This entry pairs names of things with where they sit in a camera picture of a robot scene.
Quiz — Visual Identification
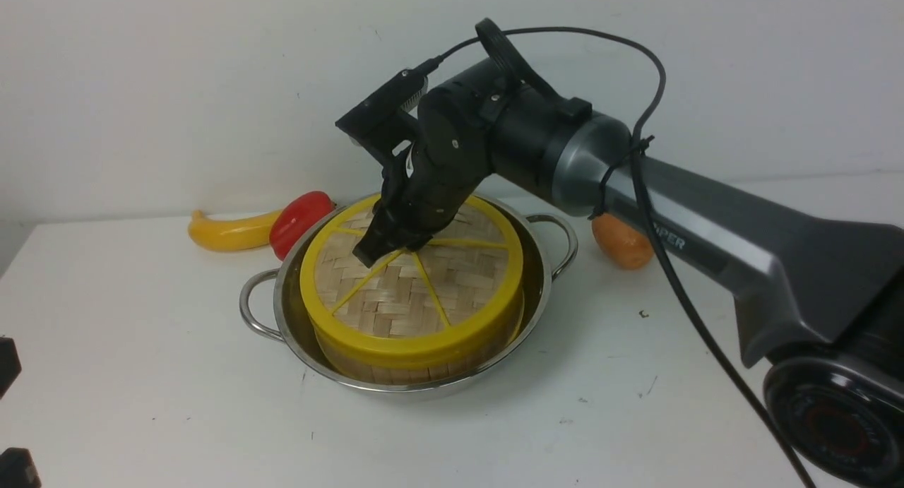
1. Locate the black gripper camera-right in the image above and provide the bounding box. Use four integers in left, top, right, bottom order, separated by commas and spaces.
352, 85, 490, 267

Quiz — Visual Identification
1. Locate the yellow-rimmed woven bamboo lid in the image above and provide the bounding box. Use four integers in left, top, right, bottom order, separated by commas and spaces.
298, 196, 524, 335

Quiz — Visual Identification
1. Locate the yellow-rimmed bamboo steamer basket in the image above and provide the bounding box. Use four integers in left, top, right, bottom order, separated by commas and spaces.
311, 292, 524, 386

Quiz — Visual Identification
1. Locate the red toy bell pepper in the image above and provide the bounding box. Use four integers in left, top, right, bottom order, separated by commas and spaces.
268, 191, 336, 261

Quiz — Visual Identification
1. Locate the yellow toy banana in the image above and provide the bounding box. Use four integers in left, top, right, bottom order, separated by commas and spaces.
187, 209, 283, 253

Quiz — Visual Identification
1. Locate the brown toy potato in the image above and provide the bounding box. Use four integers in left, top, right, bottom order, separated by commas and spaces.
590, 214, 655, 271

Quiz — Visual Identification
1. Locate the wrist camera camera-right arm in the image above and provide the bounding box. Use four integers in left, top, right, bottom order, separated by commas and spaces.
335, 69, 429, 167

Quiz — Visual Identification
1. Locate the stainless steel two-handled pot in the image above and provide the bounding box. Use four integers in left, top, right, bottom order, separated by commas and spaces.
239, 196, 578, 403

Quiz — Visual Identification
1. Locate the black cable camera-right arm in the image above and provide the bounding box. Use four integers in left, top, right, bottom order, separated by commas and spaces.
411, 18, 820, 488

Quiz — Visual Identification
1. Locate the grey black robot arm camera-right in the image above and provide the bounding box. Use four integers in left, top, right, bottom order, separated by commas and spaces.
442, 58, 903, 487

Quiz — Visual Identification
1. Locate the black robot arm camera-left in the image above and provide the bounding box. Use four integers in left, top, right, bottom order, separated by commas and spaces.
1, 335, 43, 487

